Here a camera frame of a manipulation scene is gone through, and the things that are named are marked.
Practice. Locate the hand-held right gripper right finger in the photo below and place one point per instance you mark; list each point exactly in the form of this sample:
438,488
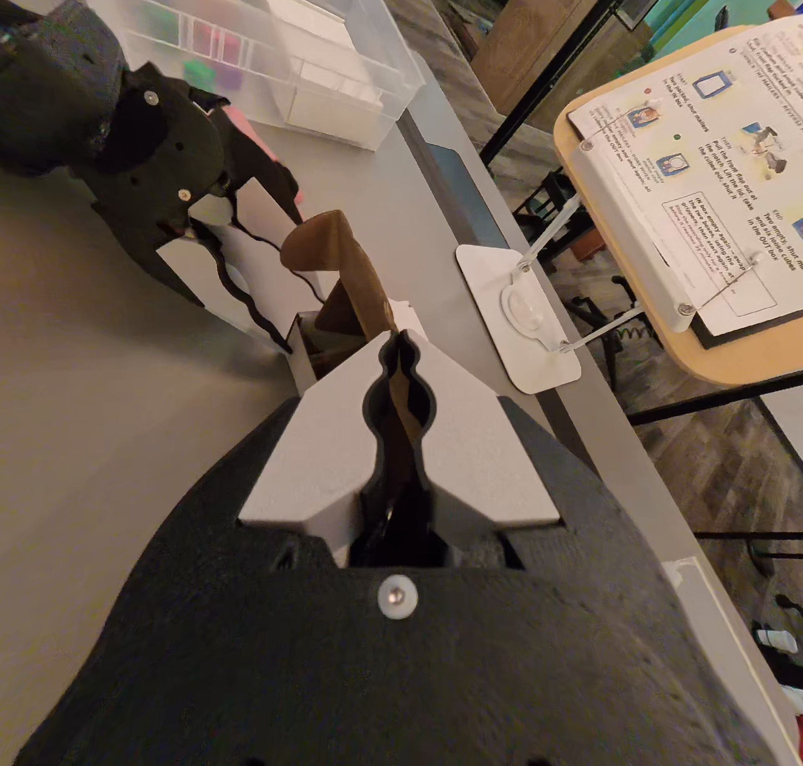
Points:
489,465

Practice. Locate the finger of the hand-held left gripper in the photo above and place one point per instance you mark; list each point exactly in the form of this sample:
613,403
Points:
188,270
263,220

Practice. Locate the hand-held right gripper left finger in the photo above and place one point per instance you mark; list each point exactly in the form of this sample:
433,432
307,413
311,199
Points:
313,465

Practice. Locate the white cardboard box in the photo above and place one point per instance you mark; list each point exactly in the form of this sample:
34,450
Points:
326,57
351,276

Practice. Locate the purple cube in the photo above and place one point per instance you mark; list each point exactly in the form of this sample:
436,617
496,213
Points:
229,79

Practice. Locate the red cube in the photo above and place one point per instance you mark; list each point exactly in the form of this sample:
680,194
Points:
216,41

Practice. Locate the clear plastic bin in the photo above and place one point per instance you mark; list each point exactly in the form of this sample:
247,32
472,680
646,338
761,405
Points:
263,44

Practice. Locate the person's left hand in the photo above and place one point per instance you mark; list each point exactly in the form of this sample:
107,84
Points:
251,132

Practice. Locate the blue desk mat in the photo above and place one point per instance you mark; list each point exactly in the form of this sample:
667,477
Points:
470,195

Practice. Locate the black metal stand leg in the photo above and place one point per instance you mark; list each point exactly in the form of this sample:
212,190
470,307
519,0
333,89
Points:
715,402

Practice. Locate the wooden cabinet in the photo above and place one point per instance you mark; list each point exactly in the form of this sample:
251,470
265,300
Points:
552,38

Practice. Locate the black pole stand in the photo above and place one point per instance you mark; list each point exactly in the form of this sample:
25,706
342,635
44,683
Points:
564,57

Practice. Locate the printed instruction sheet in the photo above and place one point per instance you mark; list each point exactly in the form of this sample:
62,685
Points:
702,151

